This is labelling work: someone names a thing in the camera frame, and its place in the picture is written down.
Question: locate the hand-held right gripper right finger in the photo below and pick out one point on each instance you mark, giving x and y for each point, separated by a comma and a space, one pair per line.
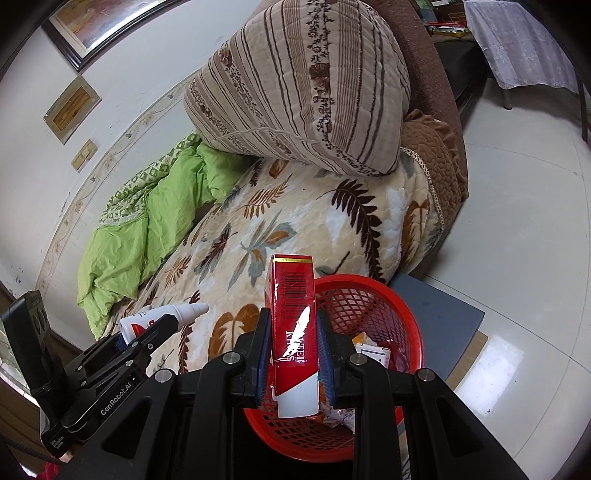
325, 369

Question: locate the white lace cloth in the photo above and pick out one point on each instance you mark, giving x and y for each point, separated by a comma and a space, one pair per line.
517, 41

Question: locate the striped floral pillow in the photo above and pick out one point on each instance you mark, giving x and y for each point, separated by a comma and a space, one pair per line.
300, 83

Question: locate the green quilt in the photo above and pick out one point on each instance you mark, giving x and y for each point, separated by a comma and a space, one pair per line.
171, 207

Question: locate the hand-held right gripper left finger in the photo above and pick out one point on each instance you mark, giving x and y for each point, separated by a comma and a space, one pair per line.
263, 374

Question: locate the black cabinet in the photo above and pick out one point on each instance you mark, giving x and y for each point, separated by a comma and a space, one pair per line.
457, 64

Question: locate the tan quilted bed cover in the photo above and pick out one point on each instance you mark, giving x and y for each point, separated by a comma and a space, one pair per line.
434, 147

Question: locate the pile of colourful papers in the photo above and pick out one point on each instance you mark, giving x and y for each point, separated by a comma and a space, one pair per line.
445, 28

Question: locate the small framed picture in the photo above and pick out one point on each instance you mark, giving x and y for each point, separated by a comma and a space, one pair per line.
69, 108

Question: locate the red cigarette box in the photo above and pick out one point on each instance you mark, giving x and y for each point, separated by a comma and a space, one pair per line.
293, 323

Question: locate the beige wall switch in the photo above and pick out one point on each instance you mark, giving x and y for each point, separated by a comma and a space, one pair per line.
79, 161
89, 148

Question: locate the grey floor mat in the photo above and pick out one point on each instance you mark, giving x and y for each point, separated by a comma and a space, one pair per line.
443, 318

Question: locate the white spray bottle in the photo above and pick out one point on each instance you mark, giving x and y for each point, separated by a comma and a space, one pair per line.
184, 311

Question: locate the brown bed headboard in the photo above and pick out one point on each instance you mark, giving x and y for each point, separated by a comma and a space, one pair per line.
425, 60

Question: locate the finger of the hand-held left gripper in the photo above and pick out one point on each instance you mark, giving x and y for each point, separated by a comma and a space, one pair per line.
157, 330
104, 348

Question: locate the large framed picture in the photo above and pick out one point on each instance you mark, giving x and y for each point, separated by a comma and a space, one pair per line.
92, 23

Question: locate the red mesh basket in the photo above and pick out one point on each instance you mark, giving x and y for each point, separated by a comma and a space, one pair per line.
300, 445

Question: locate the cardboard sheet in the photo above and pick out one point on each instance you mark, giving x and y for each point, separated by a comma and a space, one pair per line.
471, 355

